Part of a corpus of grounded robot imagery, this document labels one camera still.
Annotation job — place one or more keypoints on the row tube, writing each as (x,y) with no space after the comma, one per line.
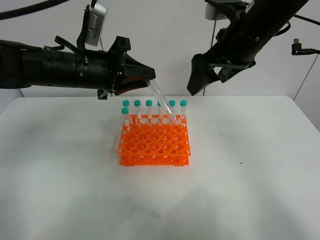
(126,104)
(137,105)
(172,105)
(149,107)
(183,107)
(160,111)

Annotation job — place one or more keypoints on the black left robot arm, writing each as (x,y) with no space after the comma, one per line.
(66,66)

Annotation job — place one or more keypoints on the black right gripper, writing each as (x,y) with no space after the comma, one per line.
(218,68)

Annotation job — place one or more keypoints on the orange plastic test tube rack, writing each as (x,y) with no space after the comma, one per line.
(154,142)

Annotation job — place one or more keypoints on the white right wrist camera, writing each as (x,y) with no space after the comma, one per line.
(216,10)

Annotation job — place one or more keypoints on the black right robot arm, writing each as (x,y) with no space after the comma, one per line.
(252,26)

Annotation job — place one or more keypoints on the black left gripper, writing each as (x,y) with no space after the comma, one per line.
(101,69)

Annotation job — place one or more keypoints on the test tube green cap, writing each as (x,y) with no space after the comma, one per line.
(155,89)

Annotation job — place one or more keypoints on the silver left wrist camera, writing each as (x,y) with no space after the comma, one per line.
(92,24)

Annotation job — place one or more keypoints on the front-left racked test tube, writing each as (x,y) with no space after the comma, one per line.
(126,117)

